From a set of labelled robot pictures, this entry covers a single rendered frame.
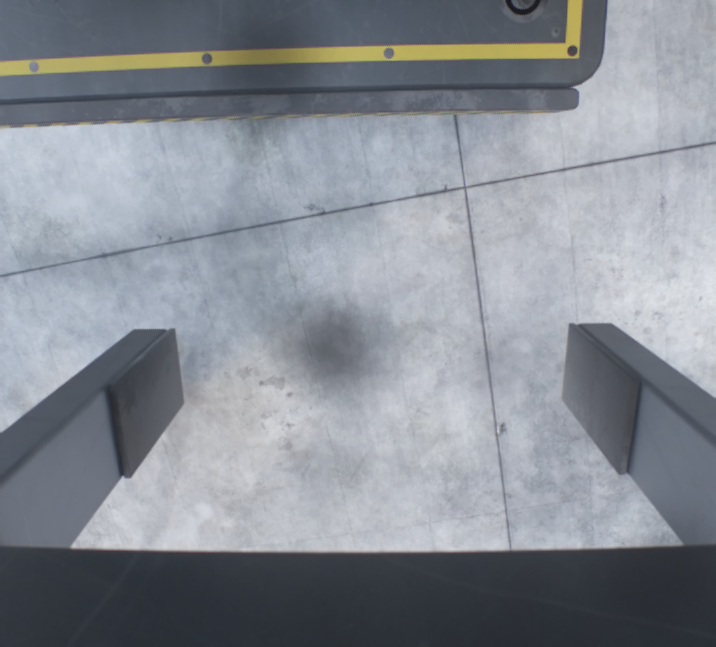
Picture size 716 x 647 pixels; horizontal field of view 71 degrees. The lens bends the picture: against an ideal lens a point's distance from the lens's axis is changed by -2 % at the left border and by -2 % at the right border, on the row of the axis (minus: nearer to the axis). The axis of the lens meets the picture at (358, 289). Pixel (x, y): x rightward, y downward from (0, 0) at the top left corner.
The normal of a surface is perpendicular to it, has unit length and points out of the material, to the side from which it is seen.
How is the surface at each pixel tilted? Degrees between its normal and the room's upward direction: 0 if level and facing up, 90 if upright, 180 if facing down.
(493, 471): 0
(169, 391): 90
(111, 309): 0
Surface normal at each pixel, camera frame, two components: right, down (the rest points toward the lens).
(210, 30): -0.02, 0.26
